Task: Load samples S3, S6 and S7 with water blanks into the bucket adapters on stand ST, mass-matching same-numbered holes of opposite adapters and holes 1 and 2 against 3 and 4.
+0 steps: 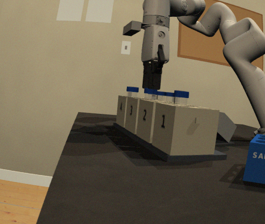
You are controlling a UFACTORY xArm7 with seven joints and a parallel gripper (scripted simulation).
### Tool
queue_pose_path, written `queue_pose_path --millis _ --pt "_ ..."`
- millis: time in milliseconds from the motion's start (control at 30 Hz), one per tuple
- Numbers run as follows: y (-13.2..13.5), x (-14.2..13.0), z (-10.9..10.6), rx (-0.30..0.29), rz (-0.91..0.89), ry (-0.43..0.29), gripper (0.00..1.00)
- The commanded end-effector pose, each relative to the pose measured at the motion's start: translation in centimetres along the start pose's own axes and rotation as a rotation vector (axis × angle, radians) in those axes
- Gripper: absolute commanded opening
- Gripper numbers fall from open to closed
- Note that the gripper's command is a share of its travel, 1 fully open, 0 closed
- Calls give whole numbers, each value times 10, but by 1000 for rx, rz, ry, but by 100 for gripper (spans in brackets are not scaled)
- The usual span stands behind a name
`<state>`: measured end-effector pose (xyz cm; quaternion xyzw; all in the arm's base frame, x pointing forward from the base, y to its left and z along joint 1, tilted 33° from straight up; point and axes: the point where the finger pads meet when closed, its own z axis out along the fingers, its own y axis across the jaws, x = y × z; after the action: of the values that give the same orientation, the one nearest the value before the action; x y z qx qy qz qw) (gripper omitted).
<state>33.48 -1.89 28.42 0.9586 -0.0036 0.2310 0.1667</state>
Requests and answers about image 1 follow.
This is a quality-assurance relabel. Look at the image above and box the clear conical tube with yellow liquid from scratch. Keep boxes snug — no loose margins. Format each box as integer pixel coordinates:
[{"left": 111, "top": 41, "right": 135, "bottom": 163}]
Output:
[{"left": 144, "top": 88, "right": 157, "bottom": 100}]

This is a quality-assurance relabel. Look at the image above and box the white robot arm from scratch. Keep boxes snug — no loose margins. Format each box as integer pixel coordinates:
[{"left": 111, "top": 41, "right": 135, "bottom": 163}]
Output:
[{"left": 123, "top": 0, "right": 265, "bottom": 133}]

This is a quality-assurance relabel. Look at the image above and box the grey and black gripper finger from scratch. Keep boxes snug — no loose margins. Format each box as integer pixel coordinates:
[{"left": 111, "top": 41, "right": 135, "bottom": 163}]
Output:
[
  {"left": 142, "top": 62, "right": 151, "bottom": 89},
  {"left": 148, "top": 44, "right": 165, "bottom": 90}
]

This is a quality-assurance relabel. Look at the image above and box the blue tube rack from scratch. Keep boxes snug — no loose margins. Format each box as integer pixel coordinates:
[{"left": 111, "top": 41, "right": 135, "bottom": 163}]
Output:
[{"left": 243, "top": 134, "right": 265, "bottom": 184}]

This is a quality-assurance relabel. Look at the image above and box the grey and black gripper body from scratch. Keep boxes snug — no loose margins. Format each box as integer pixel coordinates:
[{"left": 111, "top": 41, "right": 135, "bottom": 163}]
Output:
[{"left": 141, "top": 24, "right": 169, "bottom": 63}]

